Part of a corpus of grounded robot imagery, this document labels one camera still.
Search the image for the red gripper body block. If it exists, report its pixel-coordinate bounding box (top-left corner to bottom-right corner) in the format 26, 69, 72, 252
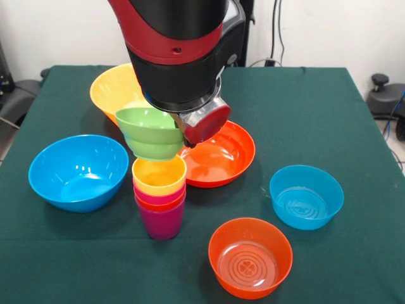
183, 104, 232, 145

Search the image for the wide orange-red shallow bowl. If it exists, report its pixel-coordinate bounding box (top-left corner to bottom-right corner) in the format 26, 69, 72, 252
177, 120, 256, 189

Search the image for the green plastic bowl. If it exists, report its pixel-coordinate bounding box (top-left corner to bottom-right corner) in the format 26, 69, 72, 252
115, 107, 185, 163

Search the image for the yellow plastic cup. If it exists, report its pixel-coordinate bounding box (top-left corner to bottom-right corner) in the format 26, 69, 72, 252
131, 156, 188, 197

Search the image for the magenta-red plastic cup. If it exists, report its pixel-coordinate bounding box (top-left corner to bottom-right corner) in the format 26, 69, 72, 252
132, 180, 187, 205

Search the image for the orange-red plastic cup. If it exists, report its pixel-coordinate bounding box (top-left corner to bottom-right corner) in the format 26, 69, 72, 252
134, 191, 187, 213

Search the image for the large orange plastic bowl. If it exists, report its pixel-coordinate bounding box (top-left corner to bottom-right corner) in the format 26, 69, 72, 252
89, 63, 152, 127

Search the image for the small orange-red ringed bowl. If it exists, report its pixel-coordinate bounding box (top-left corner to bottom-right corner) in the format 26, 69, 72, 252
208, 217, 294, 300

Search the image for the large blue plastic bowl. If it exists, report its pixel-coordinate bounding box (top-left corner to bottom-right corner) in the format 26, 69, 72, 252
28, 134, 130, 213

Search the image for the small blue plastic bowl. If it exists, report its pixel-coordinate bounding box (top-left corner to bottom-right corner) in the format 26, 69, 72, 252
269, 164, 345, 231

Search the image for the black rounded floor base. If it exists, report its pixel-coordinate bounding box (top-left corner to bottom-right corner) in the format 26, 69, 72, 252
0, 79, 42, 126
366, 73, 405, 142

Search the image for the dark green table cloth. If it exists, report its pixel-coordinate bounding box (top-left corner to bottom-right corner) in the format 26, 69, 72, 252
0, 65, 405, 304

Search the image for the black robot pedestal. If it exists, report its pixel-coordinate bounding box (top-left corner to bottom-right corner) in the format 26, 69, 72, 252
242, 0, 257, 68

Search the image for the black wall cable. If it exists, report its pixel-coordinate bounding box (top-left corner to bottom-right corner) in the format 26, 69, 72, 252
270, 0, 285, 66

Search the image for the blue cable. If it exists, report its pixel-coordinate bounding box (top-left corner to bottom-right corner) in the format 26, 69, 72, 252
382, 91, 405, 140

